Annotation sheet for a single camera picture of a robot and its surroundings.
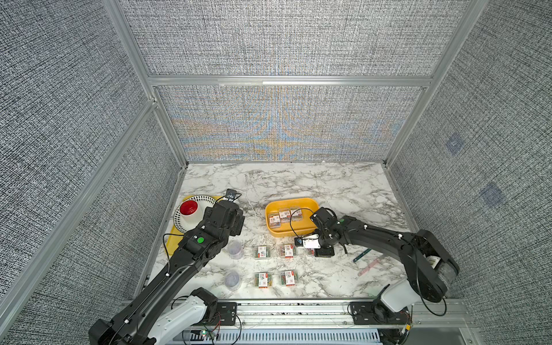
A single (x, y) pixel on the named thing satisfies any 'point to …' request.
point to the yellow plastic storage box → (293, 228)
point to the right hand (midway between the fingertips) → (315, 238)
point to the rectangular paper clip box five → (287, 251)
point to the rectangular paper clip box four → (274, 221)
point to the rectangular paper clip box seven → (297, 214)
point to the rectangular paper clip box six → (284, 215)
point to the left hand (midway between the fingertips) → (229, 211)
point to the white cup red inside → (190, 213)
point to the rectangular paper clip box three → (288, 277)
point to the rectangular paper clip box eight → (310, 251)
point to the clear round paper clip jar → (236, 249)
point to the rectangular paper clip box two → (263, 280)
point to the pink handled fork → (376, 262)
